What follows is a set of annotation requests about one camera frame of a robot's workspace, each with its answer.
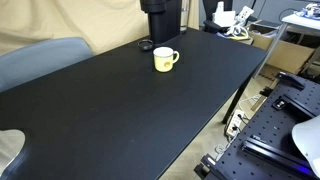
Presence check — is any yellow mug with white inside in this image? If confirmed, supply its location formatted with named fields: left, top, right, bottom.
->
left=152, top=46, right=180, bottom=73

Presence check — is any beige cloth backdrop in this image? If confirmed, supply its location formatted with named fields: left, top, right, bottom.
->
left=0, top=0, right=200, bottom=56

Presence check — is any small black round lid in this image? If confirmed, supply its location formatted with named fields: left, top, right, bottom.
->
left=137, top=38, right=155, bottom=52

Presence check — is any white power strip with sockets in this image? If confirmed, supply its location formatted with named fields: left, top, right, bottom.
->
left=237, top=5, right=255, bottom=23

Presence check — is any tall black box appliance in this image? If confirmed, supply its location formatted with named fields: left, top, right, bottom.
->
left=139, top=0, right=183, bottom=46

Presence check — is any clutter of blue white items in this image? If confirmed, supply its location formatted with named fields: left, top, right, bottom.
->
left=293, top=2, right=320, bottom=19

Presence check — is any black clamp block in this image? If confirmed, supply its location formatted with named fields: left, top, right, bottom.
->
left=275, top=71, right=306, bottom=91

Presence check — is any black perforated breadboard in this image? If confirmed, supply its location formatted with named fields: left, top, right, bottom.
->
left=193, top=71, right=320, bottom=180

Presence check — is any clear glass cylinder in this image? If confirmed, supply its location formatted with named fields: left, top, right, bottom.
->
left=180, top=0, right=190, bottom=34

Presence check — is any black aluminium rail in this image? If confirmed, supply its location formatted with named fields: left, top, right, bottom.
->
left=241, top=134, right=318, bottom=177

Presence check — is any black office chair seat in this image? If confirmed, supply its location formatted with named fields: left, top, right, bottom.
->
left=202, top=19, right=231, bottom=34

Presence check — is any bundle of white cables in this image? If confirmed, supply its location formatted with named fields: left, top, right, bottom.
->
left=223, top=19, right=251, bottom=39

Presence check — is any white side table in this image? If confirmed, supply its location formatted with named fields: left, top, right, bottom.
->
left=252, top=12, right=320, bottom=80

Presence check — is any grey chair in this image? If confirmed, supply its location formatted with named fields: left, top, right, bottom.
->
left=0, top=36, right=95, bottom=93

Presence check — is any black table leg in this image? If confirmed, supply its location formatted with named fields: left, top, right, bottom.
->
left=222, top=73, right=252, bottom=125

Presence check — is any brown cardboard box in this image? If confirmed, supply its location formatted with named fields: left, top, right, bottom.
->
left=247, top=20, right=316, bottom=75

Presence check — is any white rounded robot base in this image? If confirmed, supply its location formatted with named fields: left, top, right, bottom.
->
left=291, top=114, right=320, bottom=169

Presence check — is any white floor power strip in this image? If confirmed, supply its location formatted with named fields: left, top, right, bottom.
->
left=225, top=109, right=246, bottom=138

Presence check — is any white box device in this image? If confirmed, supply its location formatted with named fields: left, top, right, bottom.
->
left=212, top=0, right=237, bottom=28

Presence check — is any white floor cable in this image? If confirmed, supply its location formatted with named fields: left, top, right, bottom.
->
left=237, top=94, right=264, bottom=116

